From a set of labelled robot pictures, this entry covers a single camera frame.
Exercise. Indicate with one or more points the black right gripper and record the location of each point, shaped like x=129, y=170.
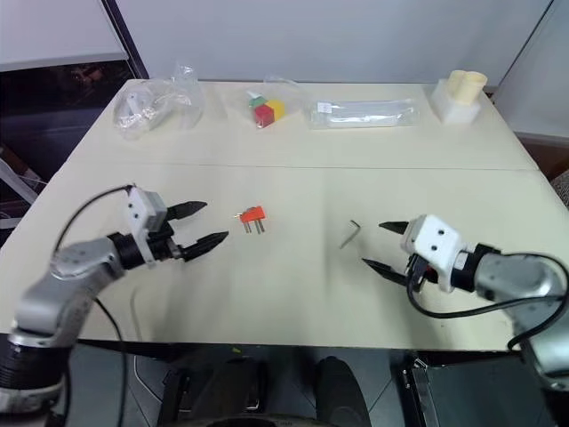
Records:
x=420, y=273

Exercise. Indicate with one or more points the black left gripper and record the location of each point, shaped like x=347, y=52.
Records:
x=162, y=247

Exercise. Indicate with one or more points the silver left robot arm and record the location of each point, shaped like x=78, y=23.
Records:
x=66, y=284

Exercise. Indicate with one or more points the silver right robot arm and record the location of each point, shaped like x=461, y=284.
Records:
x=533, y=280

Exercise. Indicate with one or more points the small metal hex key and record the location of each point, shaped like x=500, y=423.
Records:
x=350, y=235

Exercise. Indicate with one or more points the red plastic block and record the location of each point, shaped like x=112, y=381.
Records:
x=253, y=213

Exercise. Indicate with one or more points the cream plastic tube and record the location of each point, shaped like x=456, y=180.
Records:
x=467, y=85

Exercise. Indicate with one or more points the crumpled clear plastic bag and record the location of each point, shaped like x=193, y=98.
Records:
x=178, y=107

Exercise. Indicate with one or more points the red cube block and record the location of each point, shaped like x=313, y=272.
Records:
x=263, y=116

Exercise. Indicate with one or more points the long flat clear bag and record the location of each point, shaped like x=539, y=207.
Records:
x=364, y=115

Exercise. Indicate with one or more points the green block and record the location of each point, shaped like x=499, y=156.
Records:
x=258, y=102

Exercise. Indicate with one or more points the yellow cube block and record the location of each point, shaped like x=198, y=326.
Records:
x=276, y=109

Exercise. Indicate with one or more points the clear bag of blocks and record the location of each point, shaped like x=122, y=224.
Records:
x=291, y=95

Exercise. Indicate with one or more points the woven grey chair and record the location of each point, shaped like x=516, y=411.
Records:
x=561, y=187

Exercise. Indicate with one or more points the white board panel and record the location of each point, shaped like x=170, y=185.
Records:
x=53, y=31

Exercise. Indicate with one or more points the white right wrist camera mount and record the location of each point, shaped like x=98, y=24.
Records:
x=433, y=240

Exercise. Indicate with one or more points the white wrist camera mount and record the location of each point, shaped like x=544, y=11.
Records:
x=135, y=209
x=433, y=240

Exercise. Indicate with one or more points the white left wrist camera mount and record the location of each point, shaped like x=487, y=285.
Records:
x=135, y=209

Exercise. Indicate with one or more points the black metal frame box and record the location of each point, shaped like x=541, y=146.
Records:
x=467, y=391

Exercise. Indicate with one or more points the white metal frame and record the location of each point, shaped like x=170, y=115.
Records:
x=18, y=182

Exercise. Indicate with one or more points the dark metal frame post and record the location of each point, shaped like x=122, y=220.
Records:
x=129, y=40

